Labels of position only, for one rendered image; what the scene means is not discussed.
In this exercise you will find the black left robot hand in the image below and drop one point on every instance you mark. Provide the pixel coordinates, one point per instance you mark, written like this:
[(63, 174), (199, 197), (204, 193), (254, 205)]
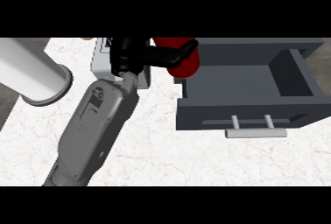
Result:
[(128, 55)]

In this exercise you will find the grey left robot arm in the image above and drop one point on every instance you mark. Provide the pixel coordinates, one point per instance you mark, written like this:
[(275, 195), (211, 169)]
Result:
[(94, 122)]

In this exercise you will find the red can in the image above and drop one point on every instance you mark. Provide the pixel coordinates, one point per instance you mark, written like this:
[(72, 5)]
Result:
[(188, 67)]

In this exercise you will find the dark grey open drawer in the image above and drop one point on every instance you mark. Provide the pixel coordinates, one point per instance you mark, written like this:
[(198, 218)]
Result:
[(227, 81)]

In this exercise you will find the dark grey drawer front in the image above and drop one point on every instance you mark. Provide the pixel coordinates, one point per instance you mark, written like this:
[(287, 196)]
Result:
[(202, 112)]

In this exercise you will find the small tan object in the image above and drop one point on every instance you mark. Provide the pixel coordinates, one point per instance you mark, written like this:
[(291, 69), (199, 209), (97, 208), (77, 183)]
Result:
[(87, 38)]

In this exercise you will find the white cylinder with grey rim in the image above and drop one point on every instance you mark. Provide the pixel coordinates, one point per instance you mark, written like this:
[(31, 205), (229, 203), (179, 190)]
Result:
[(25, 70)]

